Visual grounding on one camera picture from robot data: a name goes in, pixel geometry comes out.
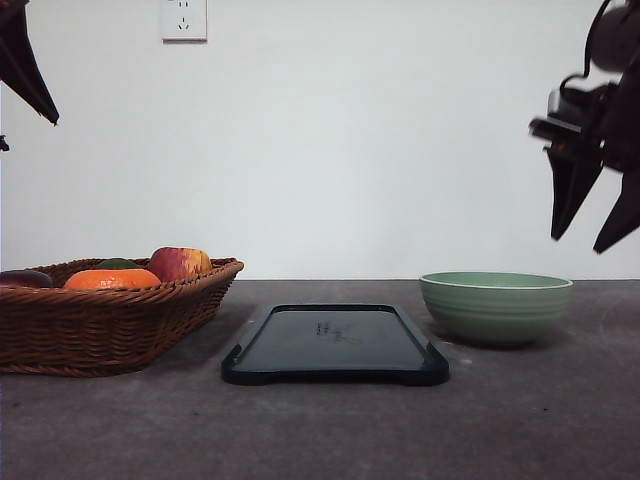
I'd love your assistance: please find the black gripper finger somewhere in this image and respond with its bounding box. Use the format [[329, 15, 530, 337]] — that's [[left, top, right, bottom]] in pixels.
[[0, 0, 59, 125]]

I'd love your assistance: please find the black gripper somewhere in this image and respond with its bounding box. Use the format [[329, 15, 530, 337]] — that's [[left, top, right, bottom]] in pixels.
[[529, 74, 640, 254]]

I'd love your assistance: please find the green ceramic bowl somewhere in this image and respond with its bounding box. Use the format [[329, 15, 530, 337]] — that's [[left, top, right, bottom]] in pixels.
[[420, 271, 574, 344]]

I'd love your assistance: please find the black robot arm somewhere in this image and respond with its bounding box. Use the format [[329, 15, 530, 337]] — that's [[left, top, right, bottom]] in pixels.
[[528, 0, 640, 254]]

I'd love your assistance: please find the brown wicker basket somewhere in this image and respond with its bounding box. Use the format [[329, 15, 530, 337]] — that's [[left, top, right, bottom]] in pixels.
[[0, 258, 244, 377]]

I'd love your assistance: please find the dark purple fruit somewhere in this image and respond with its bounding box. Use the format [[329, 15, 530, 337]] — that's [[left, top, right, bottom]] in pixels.
[[0, 270, 53, 288]]

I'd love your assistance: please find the dark green fruit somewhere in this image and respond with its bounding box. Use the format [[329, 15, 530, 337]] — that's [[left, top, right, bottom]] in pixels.
[[94, 258, 141, 269]]

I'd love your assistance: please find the orange tangerine fruit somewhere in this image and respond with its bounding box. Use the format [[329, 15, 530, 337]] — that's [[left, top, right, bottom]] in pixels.
[[63, 268, 162, 289]]

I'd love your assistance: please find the red yellow apple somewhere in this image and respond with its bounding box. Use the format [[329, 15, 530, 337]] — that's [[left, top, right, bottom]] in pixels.
[[149, 247, 213, 282]]

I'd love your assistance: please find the black rectangular tray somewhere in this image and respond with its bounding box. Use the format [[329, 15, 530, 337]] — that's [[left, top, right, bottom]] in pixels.
[[222, 304, 449, 386]]

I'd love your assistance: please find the white wall socket left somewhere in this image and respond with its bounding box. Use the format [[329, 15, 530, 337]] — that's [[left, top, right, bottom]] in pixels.
[[160, 0, 207, 45]]

